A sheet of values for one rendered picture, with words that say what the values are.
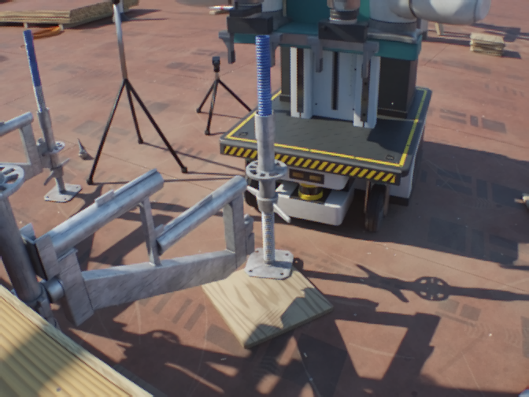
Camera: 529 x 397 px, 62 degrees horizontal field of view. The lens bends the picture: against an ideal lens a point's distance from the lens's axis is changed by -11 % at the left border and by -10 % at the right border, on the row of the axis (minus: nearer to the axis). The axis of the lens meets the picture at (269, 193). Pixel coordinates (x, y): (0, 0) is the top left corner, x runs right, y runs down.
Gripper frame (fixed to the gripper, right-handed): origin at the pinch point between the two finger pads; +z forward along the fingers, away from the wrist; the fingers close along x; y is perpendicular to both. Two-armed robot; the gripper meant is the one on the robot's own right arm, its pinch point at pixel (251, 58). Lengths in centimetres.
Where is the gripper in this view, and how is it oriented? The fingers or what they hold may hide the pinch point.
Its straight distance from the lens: 148.3
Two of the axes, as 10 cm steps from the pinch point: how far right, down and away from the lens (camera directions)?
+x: -9.2, -1.8, 3.4
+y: 3.9, -4.8, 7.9
